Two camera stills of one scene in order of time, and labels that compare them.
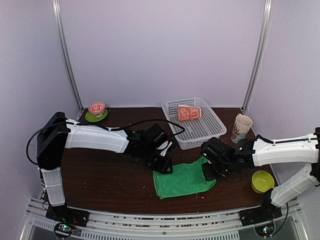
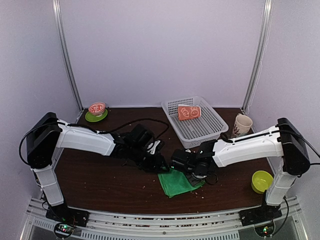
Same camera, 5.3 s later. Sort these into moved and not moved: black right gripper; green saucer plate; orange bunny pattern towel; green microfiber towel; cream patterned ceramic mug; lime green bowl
Moved: green microfiber towel; black right gripper
Not moved: green saucer plate; lime green bowl; cream patterned ceramic mug; orange bunny pattern towel
